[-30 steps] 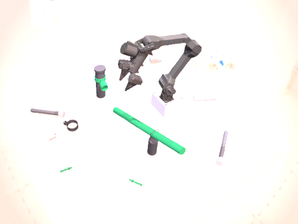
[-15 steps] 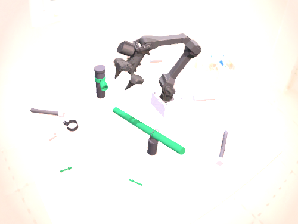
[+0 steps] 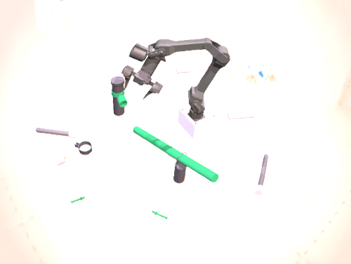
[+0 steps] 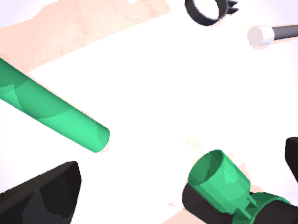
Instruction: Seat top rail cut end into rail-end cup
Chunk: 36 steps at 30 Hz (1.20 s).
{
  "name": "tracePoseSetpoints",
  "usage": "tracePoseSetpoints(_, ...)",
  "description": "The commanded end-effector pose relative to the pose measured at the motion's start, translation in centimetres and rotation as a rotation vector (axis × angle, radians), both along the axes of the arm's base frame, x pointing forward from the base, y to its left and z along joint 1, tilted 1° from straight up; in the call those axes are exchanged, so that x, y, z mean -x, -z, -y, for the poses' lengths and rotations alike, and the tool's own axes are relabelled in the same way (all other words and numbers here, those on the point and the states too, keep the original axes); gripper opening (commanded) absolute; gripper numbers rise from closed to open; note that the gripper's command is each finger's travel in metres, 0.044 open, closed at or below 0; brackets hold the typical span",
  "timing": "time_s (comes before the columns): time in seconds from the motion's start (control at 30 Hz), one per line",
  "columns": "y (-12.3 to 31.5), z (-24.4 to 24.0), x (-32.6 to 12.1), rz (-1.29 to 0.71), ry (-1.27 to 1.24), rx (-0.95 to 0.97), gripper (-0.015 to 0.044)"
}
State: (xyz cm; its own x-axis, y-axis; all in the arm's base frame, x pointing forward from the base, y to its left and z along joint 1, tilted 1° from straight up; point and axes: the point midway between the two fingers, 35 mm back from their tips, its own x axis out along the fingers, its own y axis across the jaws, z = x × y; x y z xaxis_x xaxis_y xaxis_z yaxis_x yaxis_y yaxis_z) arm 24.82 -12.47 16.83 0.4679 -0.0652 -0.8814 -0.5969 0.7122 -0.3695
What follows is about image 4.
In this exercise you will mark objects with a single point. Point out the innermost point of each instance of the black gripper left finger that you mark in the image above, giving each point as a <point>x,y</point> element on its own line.
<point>49,198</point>

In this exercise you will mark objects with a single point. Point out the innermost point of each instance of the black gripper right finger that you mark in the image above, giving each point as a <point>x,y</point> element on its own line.
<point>291,155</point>

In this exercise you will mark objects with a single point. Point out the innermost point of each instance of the grey cylindrical post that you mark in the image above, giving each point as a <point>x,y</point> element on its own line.
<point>277,212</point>

